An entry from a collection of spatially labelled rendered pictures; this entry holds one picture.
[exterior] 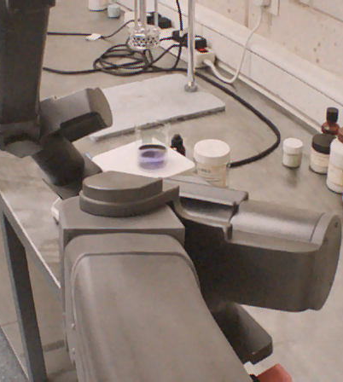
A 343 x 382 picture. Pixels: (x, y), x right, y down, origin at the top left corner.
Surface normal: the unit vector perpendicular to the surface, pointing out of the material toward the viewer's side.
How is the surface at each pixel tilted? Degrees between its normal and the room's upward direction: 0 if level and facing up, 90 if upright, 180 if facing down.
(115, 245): 17
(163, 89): 0
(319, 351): 0
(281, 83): 90
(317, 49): 90
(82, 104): 47
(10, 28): 130
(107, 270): 5
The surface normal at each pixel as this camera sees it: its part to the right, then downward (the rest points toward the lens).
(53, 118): -0.31, -0.19
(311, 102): -0.88, 0.26
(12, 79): 0.20, 0.94
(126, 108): 0.00, -0.85
